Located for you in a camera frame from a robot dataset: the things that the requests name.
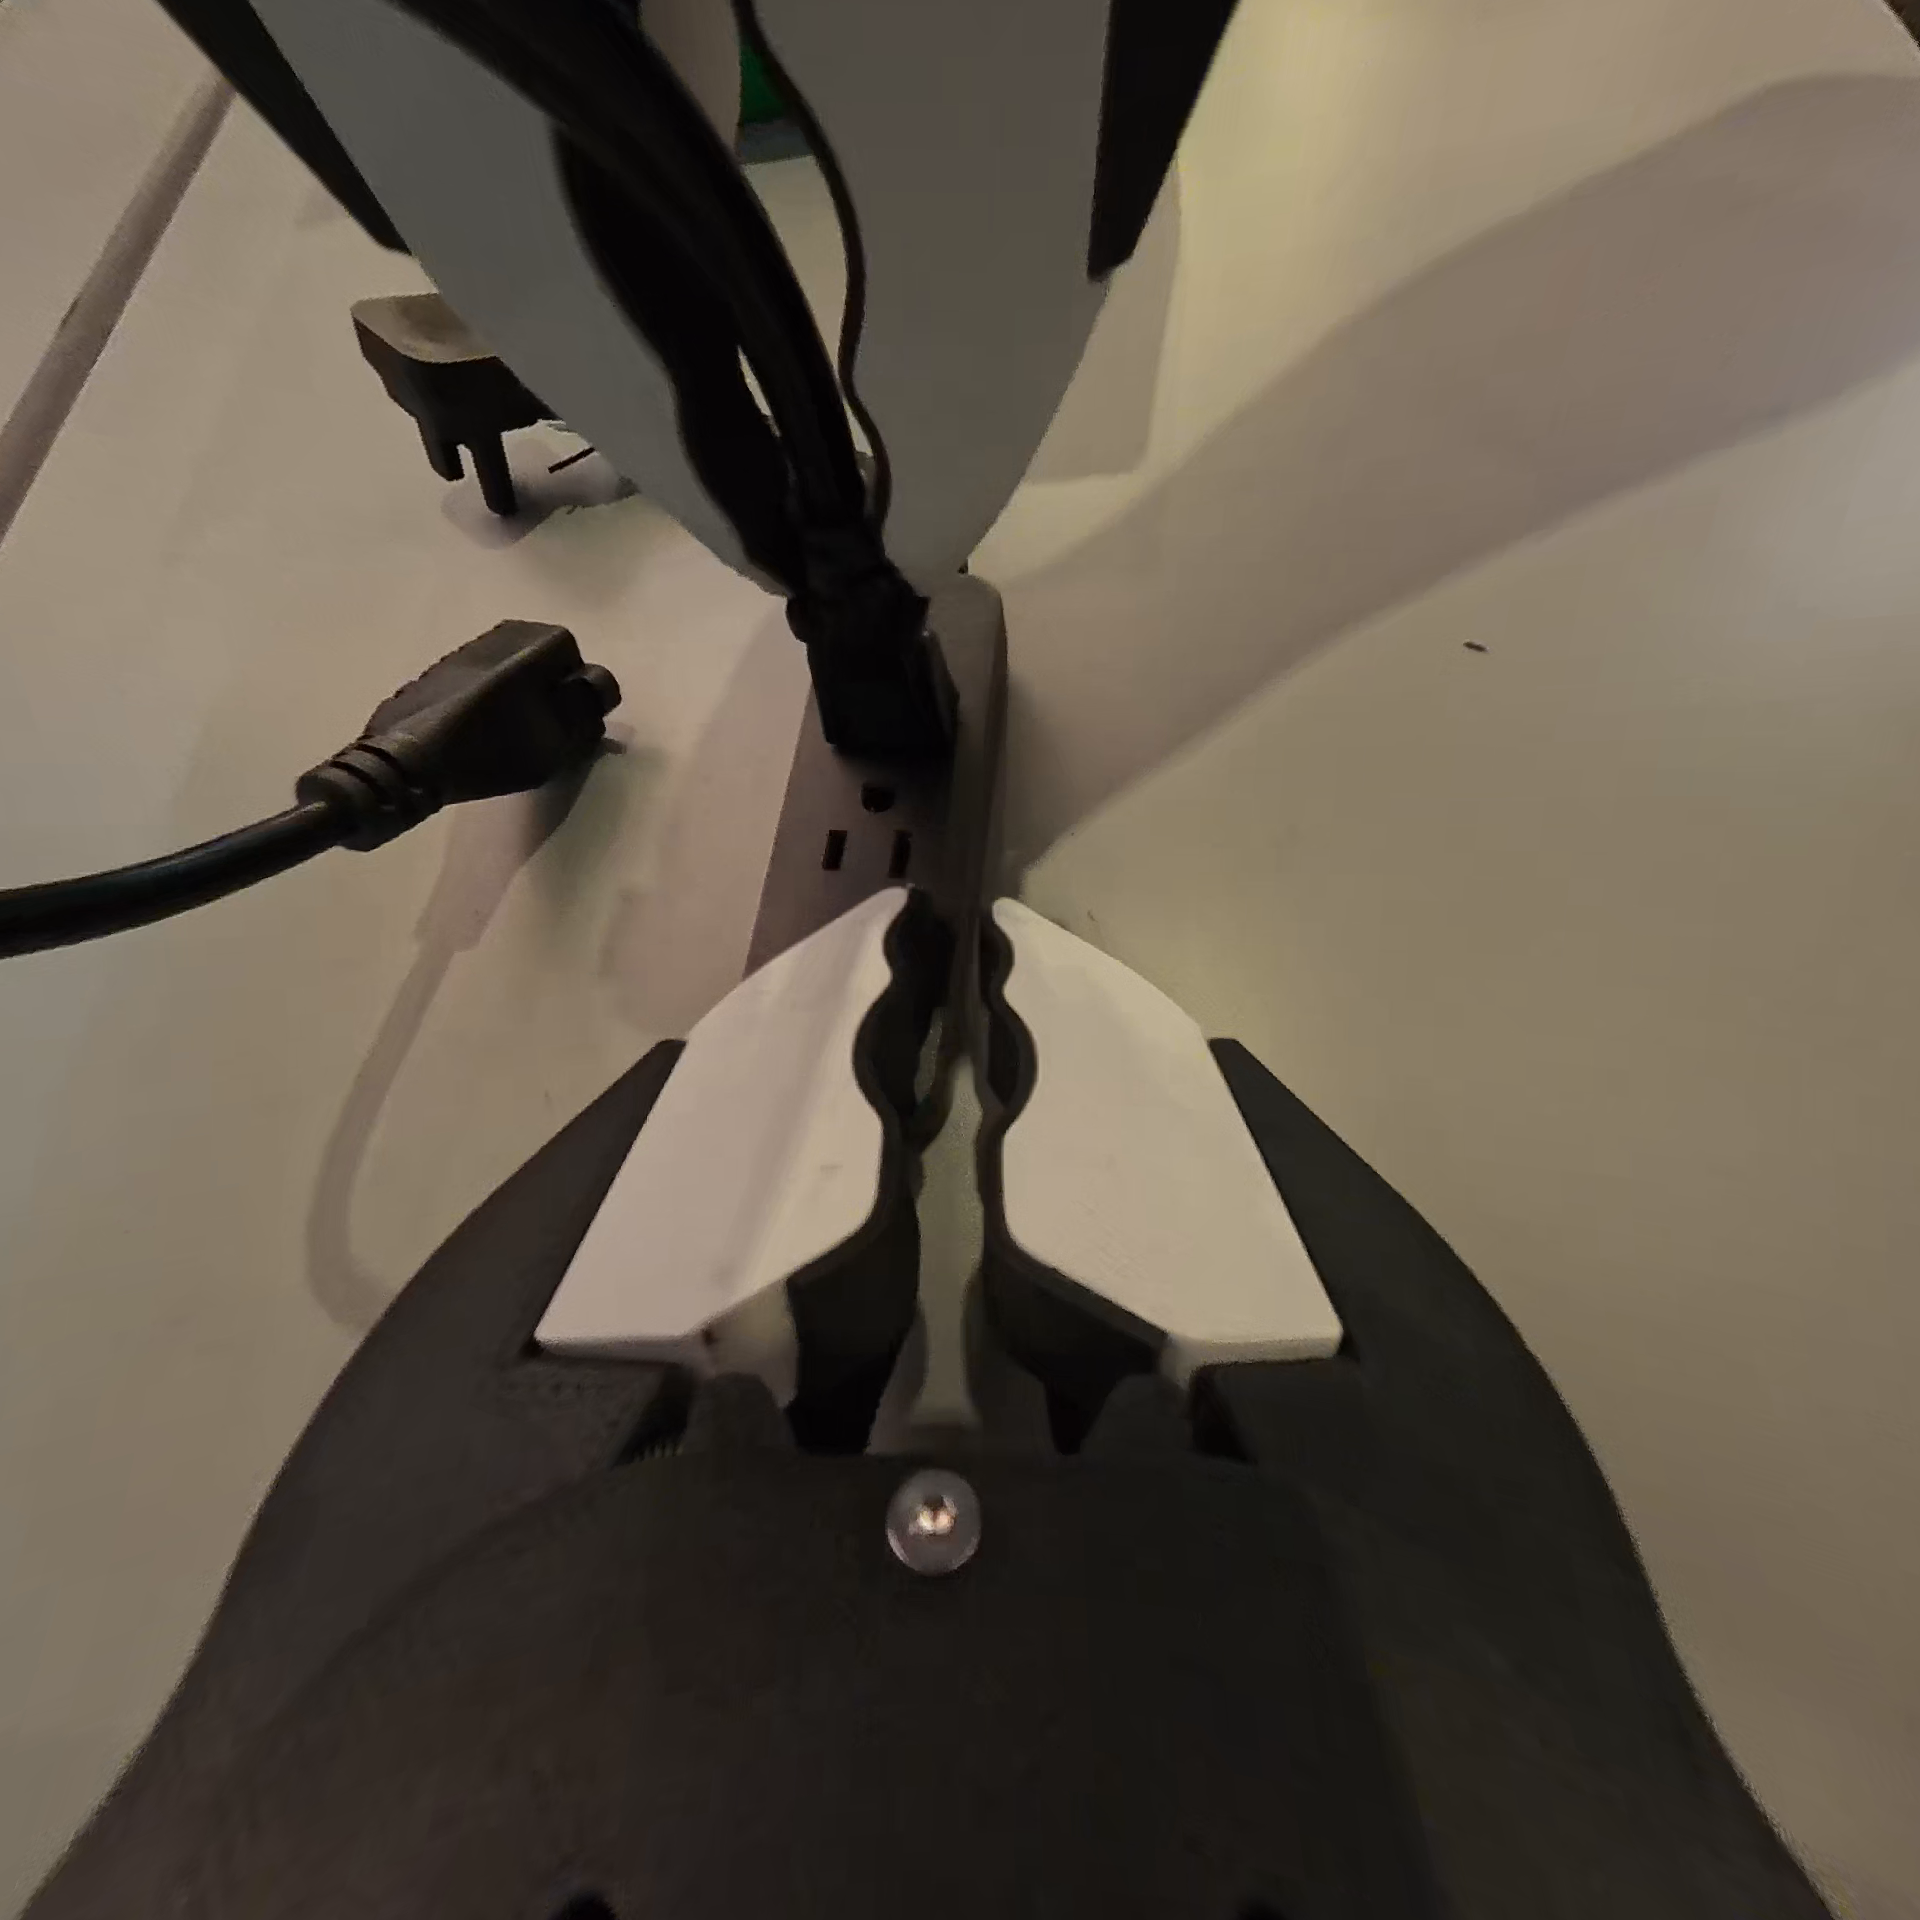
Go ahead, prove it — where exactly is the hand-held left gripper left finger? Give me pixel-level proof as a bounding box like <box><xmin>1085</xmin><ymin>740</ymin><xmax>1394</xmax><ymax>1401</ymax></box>
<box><xmin>533</xmin><ymin>884</ymin><xmax>957</xmax><ymax>1398</ymax></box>

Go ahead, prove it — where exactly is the braided cord with plug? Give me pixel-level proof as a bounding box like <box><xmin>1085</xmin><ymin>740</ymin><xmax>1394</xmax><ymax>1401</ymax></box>
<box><xmin>347</xmin><ymin>293</ymin><xmax>605</xmax><ymax>519</ymax></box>

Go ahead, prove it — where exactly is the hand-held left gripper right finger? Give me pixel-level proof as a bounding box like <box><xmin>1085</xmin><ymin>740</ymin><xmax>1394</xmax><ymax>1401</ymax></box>
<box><xmin>973</xmin><ymin>893</ymin><xmax>1345</xmax><ymax>1398</ymax></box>

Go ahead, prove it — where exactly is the black power cord with plug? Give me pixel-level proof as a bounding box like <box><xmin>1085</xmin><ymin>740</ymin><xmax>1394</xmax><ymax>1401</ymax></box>
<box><xmin>0</xmin><ymin>0</ymin><xmax>966</xmax><ymax>965</ymax></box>

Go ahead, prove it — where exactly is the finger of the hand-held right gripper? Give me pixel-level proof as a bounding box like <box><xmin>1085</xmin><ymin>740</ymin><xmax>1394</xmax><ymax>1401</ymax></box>
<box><xmin>733</xmin><ymin>0</ymin><xmax>1189</xmax><ymax>579</ymax></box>
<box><xmin>246</xmin><ymin>0</ymin><xmax>790</xmax><ymax>589</ymax></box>

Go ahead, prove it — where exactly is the black power strip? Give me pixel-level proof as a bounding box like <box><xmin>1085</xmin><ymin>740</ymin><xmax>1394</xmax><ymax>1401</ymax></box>
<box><xmin>743</xmin><ymin>575</ymin><xmax>1009</xmax><ymax>999</ymax></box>

